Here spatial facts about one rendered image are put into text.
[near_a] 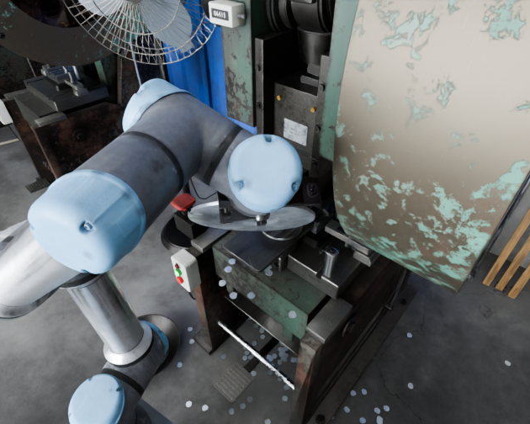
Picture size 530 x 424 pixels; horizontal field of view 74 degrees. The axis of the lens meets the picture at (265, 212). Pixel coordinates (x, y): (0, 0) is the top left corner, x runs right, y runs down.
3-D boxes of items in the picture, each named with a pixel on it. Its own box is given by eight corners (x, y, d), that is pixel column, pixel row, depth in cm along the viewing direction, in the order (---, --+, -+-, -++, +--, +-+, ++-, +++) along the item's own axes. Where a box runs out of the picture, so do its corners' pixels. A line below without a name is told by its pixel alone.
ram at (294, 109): (304, 207, 92) (314, 98, 73) (261, 184, 100) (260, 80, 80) (340, 178, 102) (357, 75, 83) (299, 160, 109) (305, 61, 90)
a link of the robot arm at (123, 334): (108, 390, 90) (-19, 235, 56) (141, 339, 101) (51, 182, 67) (147, 405, 87) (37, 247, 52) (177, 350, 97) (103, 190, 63)
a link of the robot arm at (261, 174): (249, 110, 34) (322, 156, 35) (241, 141, 45) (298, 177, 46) (206, 177, 33) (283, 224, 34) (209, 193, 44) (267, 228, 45)
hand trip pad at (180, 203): (183, 225, 117) (180, 209, 112) (172, 218, 120) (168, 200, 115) (199, 215, 121) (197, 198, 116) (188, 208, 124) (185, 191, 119)
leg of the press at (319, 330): (310, 451, 127) (348, 306, 68) (284, 427, 133) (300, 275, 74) (416, 294, 179) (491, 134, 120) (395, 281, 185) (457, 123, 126)
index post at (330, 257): (330, 278, 98) (334, 255, 91) (320, 272, 99) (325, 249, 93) (335, 272, 99) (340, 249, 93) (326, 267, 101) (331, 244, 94)
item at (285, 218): (176, 225, 88) (177, 222, 88) (279, 234, 100) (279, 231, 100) (207, 196, 63) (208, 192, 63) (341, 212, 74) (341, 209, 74)
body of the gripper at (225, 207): (215, 182, 61) (214, 167, 49) (264, 177, 62) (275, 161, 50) (220, 225, 60) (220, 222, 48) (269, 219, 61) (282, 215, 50)
